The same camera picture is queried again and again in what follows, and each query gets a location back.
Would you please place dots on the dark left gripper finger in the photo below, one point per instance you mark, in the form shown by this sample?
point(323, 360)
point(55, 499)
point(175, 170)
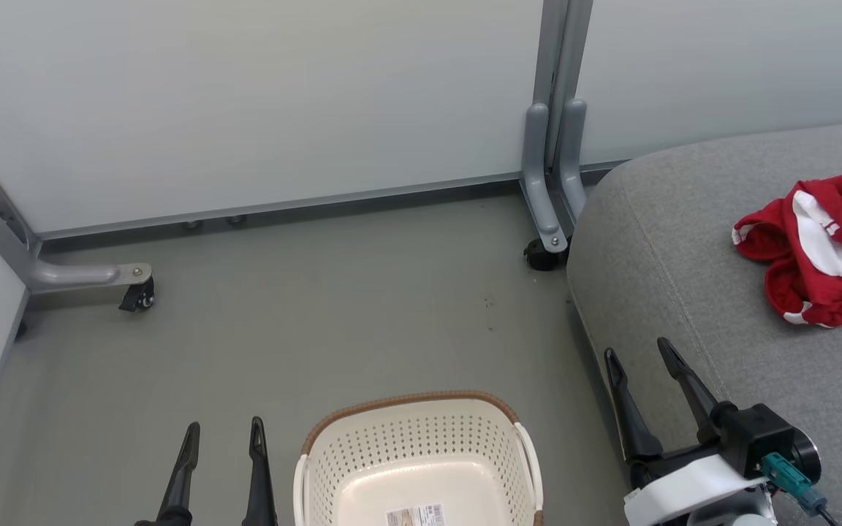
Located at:
point(181, 475)
point(260, 482)

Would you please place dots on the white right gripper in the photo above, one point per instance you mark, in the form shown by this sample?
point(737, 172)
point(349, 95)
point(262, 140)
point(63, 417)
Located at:
point(684, 489)

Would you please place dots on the red and white garment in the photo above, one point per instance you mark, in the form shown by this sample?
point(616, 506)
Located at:
point(823, 248)

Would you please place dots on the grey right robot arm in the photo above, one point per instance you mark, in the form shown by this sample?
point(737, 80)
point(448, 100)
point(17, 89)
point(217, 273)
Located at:
point(739, 511)

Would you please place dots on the grey fabric sofa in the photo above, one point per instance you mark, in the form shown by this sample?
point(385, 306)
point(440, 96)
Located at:
point(684, 256)

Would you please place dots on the cream perforated laundry basket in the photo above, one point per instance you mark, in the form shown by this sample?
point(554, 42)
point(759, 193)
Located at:
point(406, 453)

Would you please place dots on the printed basket label sticker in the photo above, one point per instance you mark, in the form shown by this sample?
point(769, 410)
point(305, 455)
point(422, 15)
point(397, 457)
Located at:
point(415, 515)

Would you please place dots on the black caster wheel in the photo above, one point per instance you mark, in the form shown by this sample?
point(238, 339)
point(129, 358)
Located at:
point(138, 296)
point(541, 256)

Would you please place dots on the grey angled partition foot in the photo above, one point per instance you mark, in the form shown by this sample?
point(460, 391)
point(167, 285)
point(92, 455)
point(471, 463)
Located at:
point(48, 274)

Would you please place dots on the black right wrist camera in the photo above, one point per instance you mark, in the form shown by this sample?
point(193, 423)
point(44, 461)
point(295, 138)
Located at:
point(757, 438)

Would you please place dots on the teal right camera connector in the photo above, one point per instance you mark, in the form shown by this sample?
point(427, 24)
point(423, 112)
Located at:
point(794, 478)

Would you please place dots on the grey partition base rail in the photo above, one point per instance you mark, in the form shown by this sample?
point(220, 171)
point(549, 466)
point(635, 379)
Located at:
point(319, 201)

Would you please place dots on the grey double partition post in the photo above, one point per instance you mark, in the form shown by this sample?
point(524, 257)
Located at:
point(549, 131)

